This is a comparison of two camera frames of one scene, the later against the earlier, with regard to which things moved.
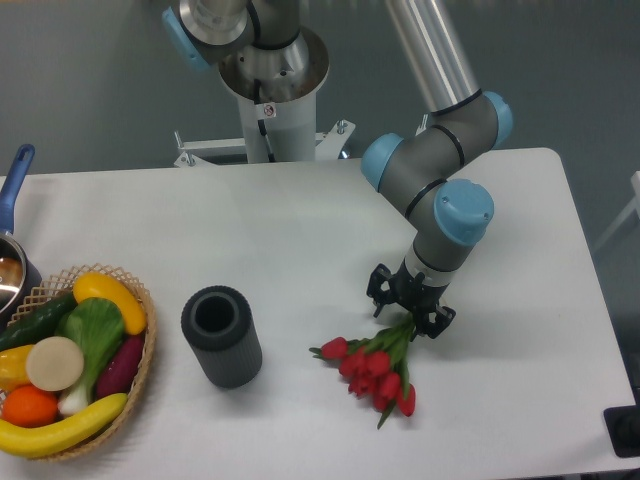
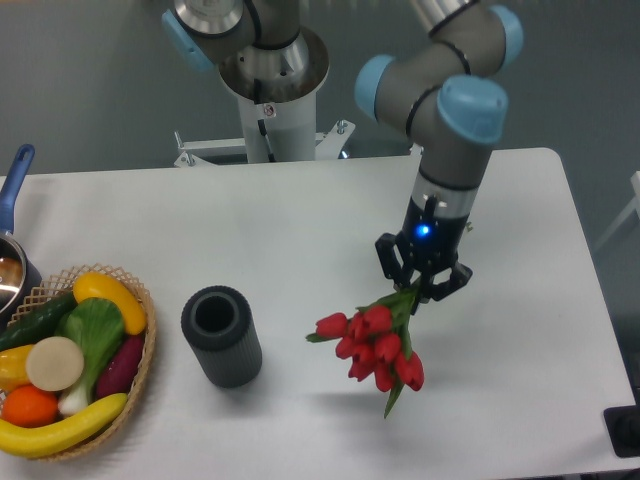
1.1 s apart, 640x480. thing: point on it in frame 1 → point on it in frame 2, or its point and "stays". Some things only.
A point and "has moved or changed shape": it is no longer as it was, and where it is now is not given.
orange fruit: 27,406 stays
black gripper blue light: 409,291 → 430,242
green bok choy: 97,326 stays
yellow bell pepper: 13,368 stays
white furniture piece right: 635,181 stays
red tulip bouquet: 375,366 has moved or changed shape
